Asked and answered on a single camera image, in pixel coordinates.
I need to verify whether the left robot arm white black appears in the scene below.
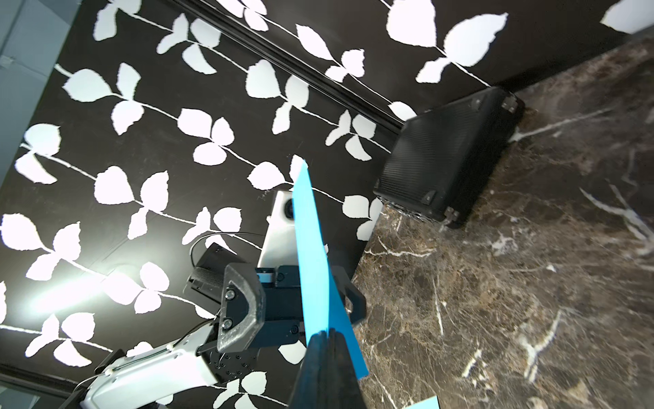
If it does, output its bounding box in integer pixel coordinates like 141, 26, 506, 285
64, 244, 367, 408

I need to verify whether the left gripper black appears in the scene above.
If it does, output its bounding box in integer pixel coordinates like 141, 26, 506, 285
217, 262, 367, 353

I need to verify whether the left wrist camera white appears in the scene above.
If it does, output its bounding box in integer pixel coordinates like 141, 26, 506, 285
257, 191, 298, 269

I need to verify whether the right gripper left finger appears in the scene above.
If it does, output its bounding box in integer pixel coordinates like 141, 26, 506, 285
289, 332, 330, 409

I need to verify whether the black case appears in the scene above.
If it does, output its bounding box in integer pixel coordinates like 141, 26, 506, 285
374, 86, 526, 229

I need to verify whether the blue square paper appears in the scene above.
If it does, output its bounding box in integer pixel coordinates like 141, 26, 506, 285
292, 161, 369, 380

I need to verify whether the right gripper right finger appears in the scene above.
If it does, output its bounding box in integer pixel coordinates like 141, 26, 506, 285
329, 329, 366, 409

